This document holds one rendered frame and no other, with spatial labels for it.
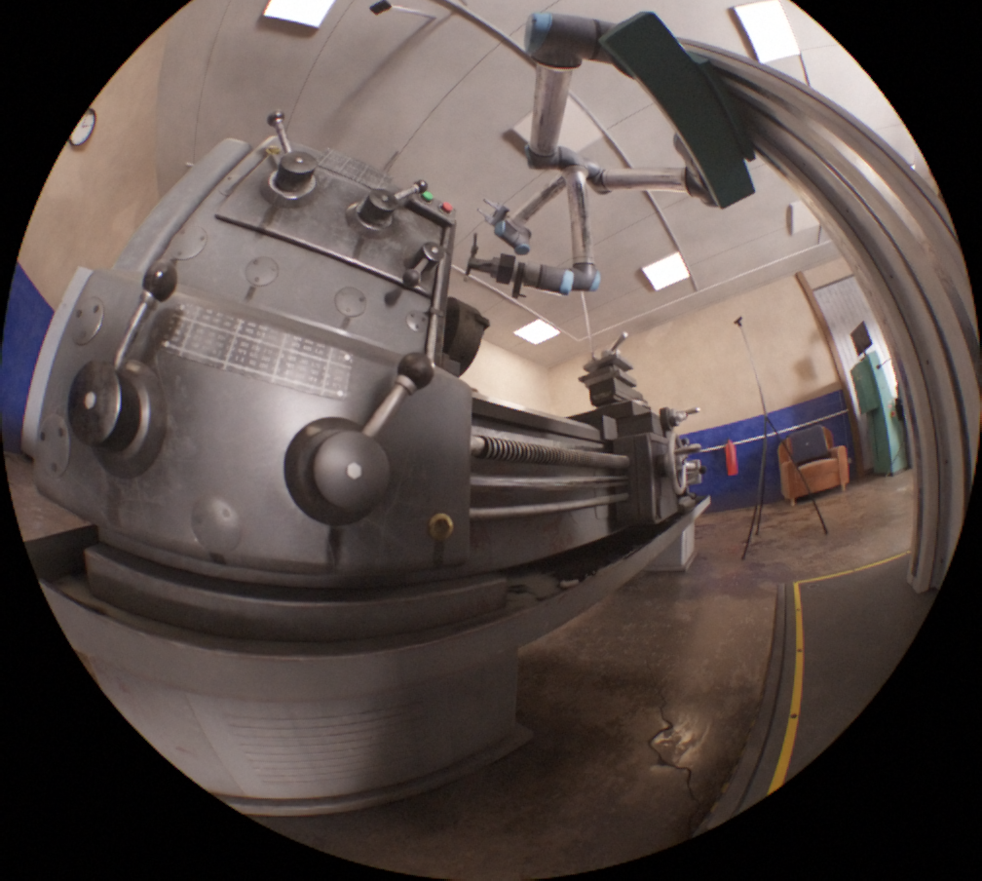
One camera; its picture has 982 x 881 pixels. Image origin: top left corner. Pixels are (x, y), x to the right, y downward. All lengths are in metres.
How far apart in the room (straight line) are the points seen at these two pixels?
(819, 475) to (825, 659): 3.90
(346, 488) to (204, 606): 0.31
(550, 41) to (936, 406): 1.11
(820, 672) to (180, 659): 0.69
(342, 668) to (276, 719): 0.21
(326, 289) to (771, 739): 0.83
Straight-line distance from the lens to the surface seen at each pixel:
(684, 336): 5.56
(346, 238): 0.55
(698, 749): 0.85
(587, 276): 1.13
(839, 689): 0.52
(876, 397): 4.76
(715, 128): 0.97
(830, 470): 4.44
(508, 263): 0.94
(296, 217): 0.56
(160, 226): 0.61
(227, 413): 0.28
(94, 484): 0.34
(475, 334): 0.81
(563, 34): 0.95
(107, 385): 0.26
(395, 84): 2.89
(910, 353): 0.70
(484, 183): 3.16
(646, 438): 0.96
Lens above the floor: 0.64
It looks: 20 degrees up
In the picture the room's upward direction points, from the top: straight up
